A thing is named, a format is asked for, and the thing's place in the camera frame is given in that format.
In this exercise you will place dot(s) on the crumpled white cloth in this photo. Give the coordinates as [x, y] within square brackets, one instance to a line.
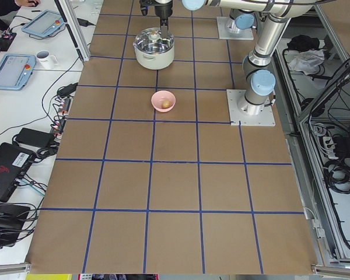
[307, 62]

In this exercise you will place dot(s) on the black power strip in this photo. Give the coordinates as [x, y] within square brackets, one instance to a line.
[61, 107]

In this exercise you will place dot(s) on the glass pot lid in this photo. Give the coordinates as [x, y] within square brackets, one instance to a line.
[151, 41]

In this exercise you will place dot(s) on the black device lower left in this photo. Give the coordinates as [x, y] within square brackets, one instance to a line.
[12, 219]

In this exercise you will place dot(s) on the near blue teach pendant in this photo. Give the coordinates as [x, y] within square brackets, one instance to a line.
[15, 70]

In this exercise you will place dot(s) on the pink plastic bowl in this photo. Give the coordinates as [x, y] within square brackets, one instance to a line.
[158, 97]

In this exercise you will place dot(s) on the white mug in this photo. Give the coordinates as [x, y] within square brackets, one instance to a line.
[47, 60]

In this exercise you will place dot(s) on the black laptop computer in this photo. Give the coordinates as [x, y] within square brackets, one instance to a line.
[15, 161]

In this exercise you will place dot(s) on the far blue teach pendant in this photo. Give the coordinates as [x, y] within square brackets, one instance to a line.
[44, 25]

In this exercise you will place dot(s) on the aluminium frame post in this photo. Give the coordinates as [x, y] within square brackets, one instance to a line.
[68, 15]

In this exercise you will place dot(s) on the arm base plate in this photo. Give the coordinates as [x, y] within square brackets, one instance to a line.
[241, 112]
[239, 28]

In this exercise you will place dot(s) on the blue teach pendant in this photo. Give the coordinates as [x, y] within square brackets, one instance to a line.
[15, 70]
[44, 25]

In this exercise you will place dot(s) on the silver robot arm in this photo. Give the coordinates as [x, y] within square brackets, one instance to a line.
[234, 13]
[261, 82]

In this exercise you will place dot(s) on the white electric cooking pot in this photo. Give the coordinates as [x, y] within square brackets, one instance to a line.
[155, 61]

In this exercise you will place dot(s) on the black cloth bundle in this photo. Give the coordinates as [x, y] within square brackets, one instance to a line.
[303, 43]

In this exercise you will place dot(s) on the black power adapter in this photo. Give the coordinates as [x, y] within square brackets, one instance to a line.
[33, 138]

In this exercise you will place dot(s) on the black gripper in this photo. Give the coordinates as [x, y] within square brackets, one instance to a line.
[162, 9]

